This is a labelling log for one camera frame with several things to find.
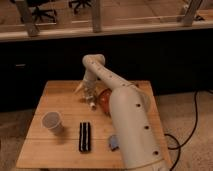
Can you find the blue sponge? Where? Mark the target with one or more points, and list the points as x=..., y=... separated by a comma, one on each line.
x=113, y=143

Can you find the orange ceramic bowl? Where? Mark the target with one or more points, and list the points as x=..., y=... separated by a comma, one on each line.
x=103, y=101

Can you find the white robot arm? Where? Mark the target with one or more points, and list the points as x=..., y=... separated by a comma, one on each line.
x=128, y=107

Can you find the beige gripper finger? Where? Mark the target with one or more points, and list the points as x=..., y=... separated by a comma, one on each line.
x=79, y=87

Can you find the grey plastic cup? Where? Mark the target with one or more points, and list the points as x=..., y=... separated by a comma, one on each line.
x=52, y=122

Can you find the wooden railing beam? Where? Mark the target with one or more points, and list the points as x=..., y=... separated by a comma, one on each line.
x=104, y=31

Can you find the black white striped block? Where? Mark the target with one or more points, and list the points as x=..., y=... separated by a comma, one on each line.
x=85, y=137

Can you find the clear plastic bottle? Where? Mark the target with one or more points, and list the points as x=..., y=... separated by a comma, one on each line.
x=90, y=97

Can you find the black office chair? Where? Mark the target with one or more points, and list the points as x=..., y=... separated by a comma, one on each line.
x=38, y=13

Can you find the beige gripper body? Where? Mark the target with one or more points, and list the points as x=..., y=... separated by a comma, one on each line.
x=89, y=80

